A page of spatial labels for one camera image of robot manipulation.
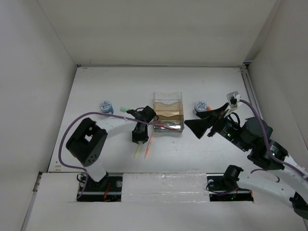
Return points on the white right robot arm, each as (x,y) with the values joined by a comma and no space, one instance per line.
(291,186)

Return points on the aluminium frame rail right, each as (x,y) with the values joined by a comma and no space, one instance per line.
(249,87)

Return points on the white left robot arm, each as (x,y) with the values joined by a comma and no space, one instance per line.
(87,141)

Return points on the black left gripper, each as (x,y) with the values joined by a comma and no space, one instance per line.
(136,139)

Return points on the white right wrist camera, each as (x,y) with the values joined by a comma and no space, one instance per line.
(233,99)

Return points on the blue tape roll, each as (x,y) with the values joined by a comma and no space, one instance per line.
(200,106)
(106,107)

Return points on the three-tier acrylic organizer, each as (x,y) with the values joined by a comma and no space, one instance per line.
(169,109)

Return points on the blue tape roll right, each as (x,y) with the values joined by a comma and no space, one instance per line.
(200,106)

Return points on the red pen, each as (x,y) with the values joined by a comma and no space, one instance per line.
(165,127)

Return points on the blue tape roll left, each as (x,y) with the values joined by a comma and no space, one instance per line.
(106,107)

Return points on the yellow pen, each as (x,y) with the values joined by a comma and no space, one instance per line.
(138,150)

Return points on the orange pen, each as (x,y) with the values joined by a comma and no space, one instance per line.
(149,145)

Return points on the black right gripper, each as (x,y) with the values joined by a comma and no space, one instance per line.
(206,119)

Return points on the green highlighter marker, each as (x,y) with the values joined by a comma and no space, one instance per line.
(123,109)

